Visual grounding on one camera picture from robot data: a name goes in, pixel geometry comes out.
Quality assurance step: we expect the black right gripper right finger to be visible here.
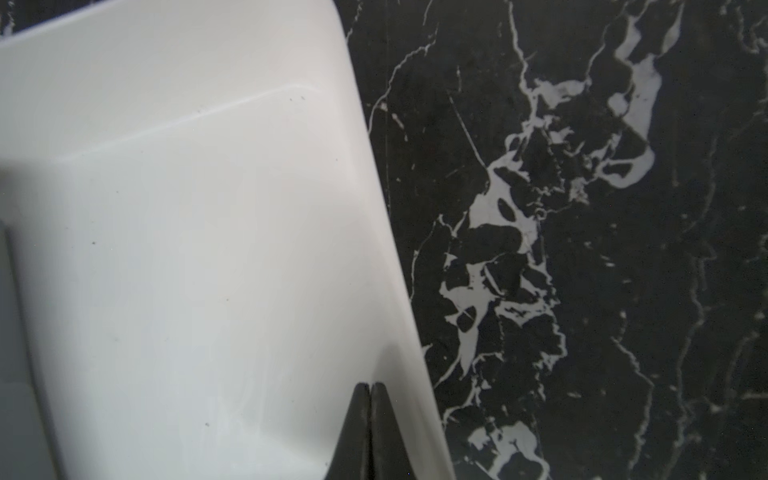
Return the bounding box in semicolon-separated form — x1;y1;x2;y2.
370;382;416;480

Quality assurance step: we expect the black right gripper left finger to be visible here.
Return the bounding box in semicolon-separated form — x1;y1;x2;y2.
325;383;372;480

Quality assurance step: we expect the white plastic storage box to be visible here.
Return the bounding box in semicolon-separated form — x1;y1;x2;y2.
1;1;454;479

